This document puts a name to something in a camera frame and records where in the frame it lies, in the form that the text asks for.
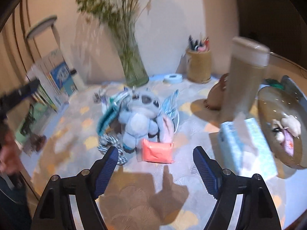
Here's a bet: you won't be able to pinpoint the checkered cloth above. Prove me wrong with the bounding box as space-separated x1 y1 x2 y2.
97 134 127 166

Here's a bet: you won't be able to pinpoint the teal knitted item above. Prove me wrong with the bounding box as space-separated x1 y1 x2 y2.
96 98 123 136

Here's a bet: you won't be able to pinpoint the orange tissue pack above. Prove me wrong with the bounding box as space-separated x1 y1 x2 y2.
142 139 174 164

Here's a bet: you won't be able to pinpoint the blue plush toy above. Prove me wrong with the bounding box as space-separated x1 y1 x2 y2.
118 89 161 153

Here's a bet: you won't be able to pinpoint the blue white snack bag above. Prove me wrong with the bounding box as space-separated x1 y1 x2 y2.
162 89 180 133

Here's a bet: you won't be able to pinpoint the person's left hand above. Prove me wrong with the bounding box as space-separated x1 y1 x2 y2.
1 132 22 176

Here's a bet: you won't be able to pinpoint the stack of books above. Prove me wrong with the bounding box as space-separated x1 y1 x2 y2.
28 49 78 111

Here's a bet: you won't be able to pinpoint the blue tissue box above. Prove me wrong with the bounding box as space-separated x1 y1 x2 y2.
218 118 278 181

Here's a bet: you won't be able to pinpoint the patterned tablecloth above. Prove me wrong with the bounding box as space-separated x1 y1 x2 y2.
31 81 306 229

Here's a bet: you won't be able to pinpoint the white desk lamp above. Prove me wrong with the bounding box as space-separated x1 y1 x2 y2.
26 15 86 91

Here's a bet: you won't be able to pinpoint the small white plush toy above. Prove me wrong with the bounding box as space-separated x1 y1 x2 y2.
281 115 301 138

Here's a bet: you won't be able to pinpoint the round wooden basket tray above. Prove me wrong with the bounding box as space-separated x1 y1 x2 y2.
257 86 306 169

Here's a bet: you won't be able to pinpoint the brown leather pouch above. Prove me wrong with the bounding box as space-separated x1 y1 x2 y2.
205 73 229 110

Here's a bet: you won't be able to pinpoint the green glass vase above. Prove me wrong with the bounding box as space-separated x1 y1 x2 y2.
110 23 149 87

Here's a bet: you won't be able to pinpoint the tall beige thermos bottle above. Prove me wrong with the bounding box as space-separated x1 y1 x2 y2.
220 36 270 122

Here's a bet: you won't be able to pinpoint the white tape roll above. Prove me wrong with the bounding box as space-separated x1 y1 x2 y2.
163 74 183 84

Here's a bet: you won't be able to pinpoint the round wooden pen holder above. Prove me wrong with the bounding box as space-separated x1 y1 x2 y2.
186 49 212 84

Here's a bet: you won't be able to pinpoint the pens in holder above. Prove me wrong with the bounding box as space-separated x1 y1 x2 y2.
188 35 210 52

